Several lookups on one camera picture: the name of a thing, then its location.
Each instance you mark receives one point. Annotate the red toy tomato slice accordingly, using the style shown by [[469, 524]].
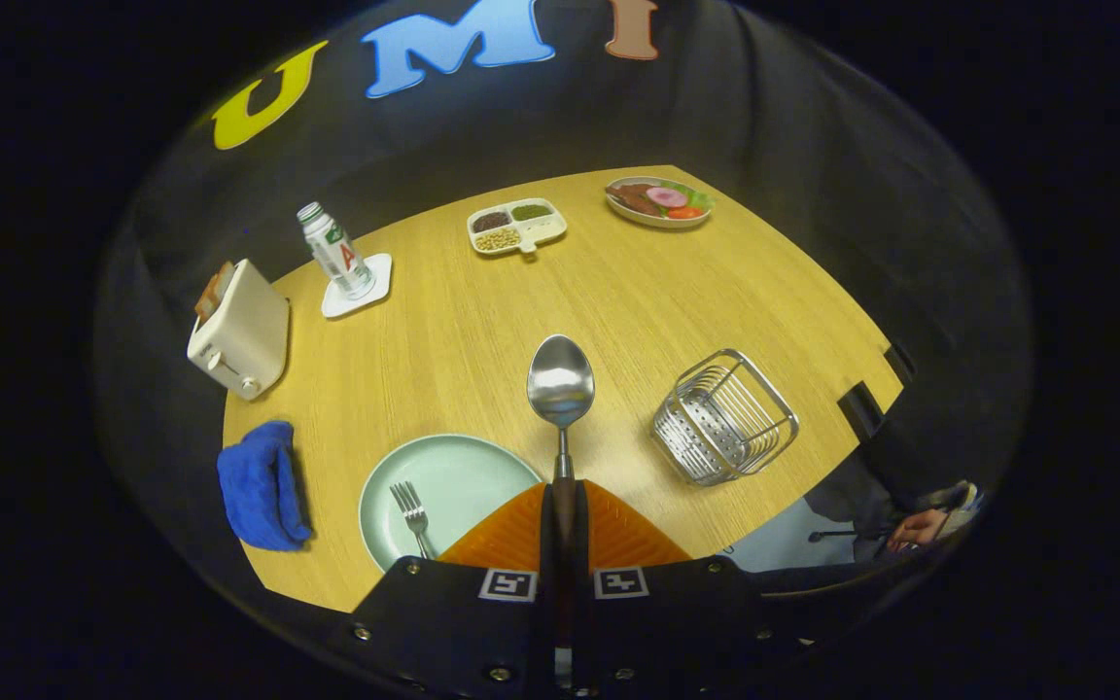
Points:
[[684, 212]]

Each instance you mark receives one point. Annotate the brown toast slice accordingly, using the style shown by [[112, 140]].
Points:
[[213, 294]]

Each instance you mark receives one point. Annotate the blue towel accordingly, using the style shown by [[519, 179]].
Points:
[[254, 486]]

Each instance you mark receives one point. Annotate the white plate of toy food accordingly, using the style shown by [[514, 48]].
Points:
[[647, 219]]

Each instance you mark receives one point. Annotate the plastic bottle with white label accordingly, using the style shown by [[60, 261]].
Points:
[[338, 255]]

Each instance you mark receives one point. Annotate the white toaster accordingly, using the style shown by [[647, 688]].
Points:
[[249, 331]]

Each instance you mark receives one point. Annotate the green toy lettuce leaf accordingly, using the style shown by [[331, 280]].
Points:
[[699, 198]]

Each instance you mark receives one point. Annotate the black tripod stand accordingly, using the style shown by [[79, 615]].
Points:
[[847, 534]]

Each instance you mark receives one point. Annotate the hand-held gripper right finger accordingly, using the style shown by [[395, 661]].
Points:
[[686, 622]]

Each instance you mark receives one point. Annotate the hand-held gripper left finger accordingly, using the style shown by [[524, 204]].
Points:
[[443, 622]]

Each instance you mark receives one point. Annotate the pink toy ham slice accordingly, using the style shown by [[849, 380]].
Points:
[[666, 196]]

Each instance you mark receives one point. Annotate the white coaster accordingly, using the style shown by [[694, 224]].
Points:
[[377, 292]]

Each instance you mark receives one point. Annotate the black table clamp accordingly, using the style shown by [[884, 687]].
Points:
[[861, 410], [900, 363]]

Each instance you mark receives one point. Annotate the brown toy meat piece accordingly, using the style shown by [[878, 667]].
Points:
[[632, 197]]

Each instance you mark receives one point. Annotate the pale green plate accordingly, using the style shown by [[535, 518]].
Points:
[[463, 476]]

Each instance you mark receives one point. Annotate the white divided dish with beans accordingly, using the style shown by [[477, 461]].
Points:
[[545, 228]]

